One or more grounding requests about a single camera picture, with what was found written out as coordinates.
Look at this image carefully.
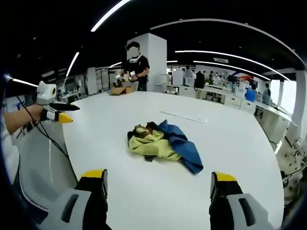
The white mesh chair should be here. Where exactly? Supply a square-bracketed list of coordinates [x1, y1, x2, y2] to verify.
[275, 135, 307, 195]

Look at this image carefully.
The white square pillar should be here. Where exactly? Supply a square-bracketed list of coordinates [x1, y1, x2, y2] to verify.
[126, 33, 167, 92]

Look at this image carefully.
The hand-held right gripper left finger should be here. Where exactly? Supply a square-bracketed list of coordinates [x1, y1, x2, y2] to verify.
[47, 169, 113, 230]

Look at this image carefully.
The person's left hand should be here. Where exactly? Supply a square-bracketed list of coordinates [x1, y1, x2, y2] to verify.
[25, 104, 45, 123]

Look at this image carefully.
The yellow and blue garment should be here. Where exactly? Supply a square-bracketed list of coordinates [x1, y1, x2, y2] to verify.
[127, 119, 204, 175]

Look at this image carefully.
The brown cardboard box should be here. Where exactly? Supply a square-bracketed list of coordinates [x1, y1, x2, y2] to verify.
[109, 85, 136, 96]

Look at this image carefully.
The long ceiling light strip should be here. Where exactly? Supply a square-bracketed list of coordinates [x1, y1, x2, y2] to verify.
[90, 0, 132, 32]
[11, 78, 39, 88]
[174, 49, 290, 81]
[65, 51, 80, 78]

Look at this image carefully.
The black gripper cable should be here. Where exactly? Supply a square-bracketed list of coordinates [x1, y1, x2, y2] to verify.
[16, 95, 71, 159]

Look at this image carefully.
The row of white desks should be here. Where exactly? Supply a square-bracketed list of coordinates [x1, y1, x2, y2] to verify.
[155, 80, 244, 110]

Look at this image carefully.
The white desk with cabinets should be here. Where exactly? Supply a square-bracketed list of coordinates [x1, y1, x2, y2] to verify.
[253, 100, 299, 146]

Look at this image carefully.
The grey office chair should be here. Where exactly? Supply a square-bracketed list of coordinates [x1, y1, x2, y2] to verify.
[13, 119, 80, 218]

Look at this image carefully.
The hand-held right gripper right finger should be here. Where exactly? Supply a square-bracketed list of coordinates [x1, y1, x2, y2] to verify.
[209, 171, 275, 230]

